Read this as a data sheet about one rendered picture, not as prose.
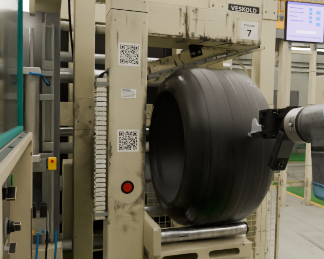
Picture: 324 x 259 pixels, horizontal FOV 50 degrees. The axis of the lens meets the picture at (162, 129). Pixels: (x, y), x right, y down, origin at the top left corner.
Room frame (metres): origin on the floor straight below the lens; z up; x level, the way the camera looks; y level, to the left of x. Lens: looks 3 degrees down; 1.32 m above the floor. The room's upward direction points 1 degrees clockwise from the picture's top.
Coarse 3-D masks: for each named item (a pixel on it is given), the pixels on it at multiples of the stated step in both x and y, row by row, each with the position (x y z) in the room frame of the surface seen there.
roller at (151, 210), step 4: (148, 208) 1.41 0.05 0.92; (152, 208) 1.41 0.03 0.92; (156, 208) 1.42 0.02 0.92; (160, 208) 1.42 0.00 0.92; (148, 212) 1.40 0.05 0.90; (152, 212) 1.41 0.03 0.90; (156, 212) 1.41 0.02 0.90; (160, 212) 1.42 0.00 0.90; (164, 212) 1.42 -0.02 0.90; (152, 216) 1.41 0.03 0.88; (156, 216) 1.42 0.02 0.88
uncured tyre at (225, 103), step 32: (160, 96) 1.38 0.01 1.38; (192, 96) 1.11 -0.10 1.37; (224, 96) 1.11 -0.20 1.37; (256, 96) 1.15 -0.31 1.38; (160, 128) 1.58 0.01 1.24; (192, 128) 1.07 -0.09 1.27; (224, 128) 1.05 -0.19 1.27; (160, 160) 1.57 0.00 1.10; (192, 160) 1.06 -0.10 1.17; (224, 160) 1.04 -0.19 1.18; (256, 160) 1.08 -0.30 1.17; (160, 192) 1.37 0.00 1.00; (192, 192) 1.08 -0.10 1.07; (224, 192) 1.07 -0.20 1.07; (256, 192) 1.11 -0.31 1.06; (192, 224) 1.18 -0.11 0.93
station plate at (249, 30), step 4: (244, 24) 1.59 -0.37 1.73; (248, 24) 1.60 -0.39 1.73; (252, 24) 1.61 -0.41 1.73; (256, 24) 1.61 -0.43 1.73; (244, 28) 1.59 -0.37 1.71; (248, 28) 1.60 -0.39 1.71; (252, 28) 1.61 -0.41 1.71; (256, 28) 1.61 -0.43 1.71; (244, 32) 1.59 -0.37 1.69; (248, 32) 1.60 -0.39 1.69; (252, 32) 1.61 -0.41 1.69; (256, 32) 1.61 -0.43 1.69; (240, 36) 1.59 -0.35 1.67; (244, 36) 1.60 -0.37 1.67; (248, 36) 1.60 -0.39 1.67; (252, 36) 1.61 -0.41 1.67; (256, 36) 1.61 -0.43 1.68
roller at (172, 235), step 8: (216, 224) 1.21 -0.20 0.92; (224, 224) 1.22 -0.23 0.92; (232, 224) 1.22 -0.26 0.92; (240, 224) 1.23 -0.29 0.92; (168, 232) 1.14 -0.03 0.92; (176, 232) 1.14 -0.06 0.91; (184, 232) 1.15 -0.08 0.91; (192, 232) 1.16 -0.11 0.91; (200, 232) 1.17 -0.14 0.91; (208, 232) 1.18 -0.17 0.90; (216, 232) 1.19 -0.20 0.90; (224, 232) 1.20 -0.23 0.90; (232, 232) 1.21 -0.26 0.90; (240, 232) 1.22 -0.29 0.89; (168, 240) 1.13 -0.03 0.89; (176, 240) 1.15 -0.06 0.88
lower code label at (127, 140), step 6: (120, 132) 1.16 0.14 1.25; (126, 132) 1.16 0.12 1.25; (132, 132) 1.17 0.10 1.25; (138, 132) 1.18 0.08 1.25; (120, 138) 1.16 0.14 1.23; (126, 138) 1.16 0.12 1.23; (132, 138) 1.17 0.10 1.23; (138, 138) 1.18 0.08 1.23; (120, 144) 1.16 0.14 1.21; (126, 144) 1.16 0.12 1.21; (132, 144) 1.17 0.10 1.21; (138, 144) 1.18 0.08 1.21; (120, 150) 1.16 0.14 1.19; (126, 150) 1.16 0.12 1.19; (132, 150) 1.17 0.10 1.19; (138, 150) 1.18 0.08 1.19
